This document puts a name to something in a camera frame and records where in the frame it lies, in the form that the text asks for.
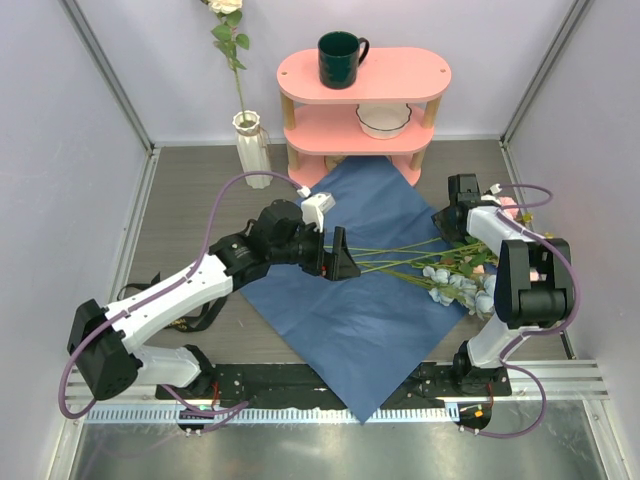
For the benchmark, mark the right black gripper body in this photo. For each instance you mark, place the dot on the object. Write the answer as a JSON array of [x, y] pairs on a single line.
[[450, 233]]

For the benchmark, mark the artificial flower bunch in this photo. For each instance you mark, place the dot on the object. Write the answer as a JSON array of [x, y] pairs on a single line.
[[462, 274]]

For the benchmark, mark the blue wrapping paper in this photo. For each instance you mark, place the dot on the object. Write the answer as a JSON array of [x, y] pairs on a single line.
[[362, 336]]

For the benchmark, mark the dark green mug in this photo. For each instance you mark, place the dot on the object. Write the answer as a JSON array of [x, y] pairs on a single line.
[[339, 56]]

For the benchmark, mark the pink three-tier shelf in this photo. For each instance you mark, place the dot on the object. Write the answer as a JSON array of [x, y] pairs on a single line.
[[320, 122]]

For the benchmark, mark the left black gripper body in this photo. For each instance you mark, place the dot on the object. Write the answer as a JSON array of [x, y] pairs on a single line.
[[306, 249]]

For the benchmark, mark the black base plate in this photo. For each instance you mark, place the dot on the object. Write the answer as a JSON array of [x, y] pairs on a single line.
[[280, 386]]

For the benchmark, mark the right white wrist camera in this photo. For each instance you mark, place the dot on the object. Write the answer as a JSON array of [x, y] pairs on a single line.
[[492, 196]]

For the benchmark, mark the white scalloped bowl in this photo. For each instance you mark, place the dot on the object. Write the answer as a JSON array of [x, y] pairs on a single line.
[[383, 121]]

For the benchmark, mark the floral round plate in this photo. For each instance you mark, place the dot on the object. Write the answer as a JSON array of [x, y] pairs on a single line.
[[331, 162]]

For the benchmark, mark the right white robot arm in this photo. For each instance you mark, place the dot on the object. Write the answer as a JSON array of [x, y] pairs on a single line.
[[536, 291]]

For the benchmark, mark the white slotted cable duct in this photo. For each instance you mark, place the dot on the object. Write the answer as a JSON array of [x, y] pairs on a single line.
[[175, 413]]

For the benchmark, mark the black ribbon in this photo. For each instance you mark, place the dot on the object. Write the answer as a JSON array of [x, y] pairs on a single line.
[[188, 323]]

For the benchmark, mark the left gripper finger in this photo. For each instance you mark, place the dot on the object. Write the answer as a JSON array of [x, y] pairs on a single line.
[[353, 271], [340, 262]]

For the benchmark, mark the white ribbed ceramic vase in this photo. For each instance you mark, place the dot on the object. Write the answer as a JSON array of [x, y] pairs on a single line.
[[251, 142]]

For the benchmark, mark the green leafy flower stem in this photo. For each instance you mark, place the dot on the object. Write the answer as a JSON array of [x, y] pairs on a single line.
[[228, 40]]

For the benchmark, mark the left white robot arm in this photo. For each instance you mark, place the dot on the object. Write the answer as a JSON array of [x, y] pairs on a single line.
[[108, 344]]

